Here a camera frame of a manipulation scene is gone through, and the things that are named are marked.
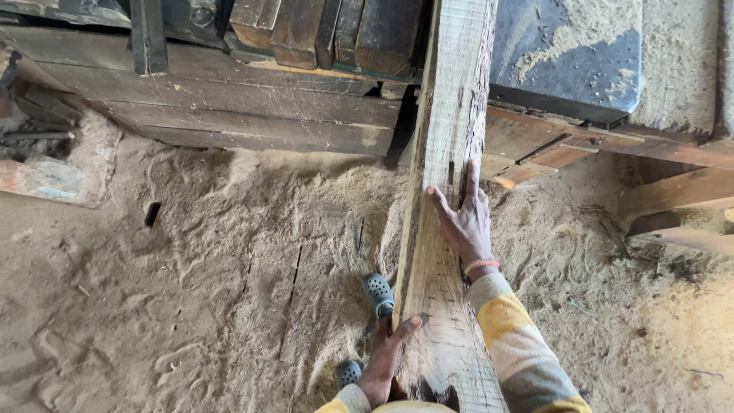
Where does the person's right hand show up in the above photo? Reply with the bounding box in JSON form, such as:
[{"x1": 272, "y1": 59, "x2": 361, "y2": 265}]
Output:
[{"x1": 425, "y1": 160, "x2": 494, "y2": 267}]

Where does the person's left hand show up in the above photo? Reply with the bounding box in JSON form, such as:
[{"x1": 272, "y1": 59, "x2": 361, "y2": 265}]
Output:
[{"x1": 356, "y1": 315, "x2": 423, "y2": 410}]

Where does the long rough wooden beam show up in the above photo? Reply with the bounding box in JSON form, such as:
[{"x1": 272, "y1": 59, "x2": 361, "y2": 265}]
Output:
[{"x1": 391, "y1": 0, "x2": 510, "y2": 413}]

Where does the grey perforated clog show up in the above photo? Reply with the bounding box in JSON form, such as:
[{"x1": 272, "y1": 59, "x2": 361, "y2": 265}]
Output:
[
  {"x1": 362, "y1": 273, "x2": 395, "y2": 320},
  {"x1": 336, "y1": 359, "x2": 363, "y2": 391}
]

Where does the orange thread wristband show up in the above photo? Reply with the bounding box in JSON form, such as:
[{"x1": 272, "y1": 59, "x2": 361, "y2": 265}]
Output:
[{"x1": 463, "y1": 259, "x2": 501, "y2": 276}]

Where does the blue metal saw table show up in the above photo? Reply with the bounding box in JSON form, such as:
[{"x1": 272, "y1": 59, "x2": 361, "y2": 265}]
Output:
[{"x1": 489, "y1": 0, "x2": 643, "y2": 126}]

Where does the dark wooden saw bench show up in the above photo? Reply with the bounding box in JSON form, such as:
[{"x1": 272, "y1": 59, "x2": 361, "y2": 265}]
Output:
[{"x1": 0, "y1": 0, "x2": 428, "y2": 158}]

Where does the dusty brick base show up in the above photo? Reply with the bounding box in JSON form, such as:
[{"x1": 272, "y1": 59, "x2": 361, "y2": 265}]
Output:
[{"x1": 0, "y1": 52, "x2": 123, "y2": 210}]

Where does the wooden support frame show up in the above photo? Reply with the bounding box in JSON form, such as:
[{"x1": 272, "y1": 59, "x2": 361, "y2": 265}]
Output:
[{"x1": 479, "y1": 106, "x2": 734, "y2": 256}]

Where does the dark metal bracket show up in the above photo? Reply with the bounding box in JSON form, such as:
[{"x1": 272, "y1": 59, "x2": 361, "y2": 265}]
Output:
[{"x1": 130, "y1": 0, "x2": 169, "y2": 76}]

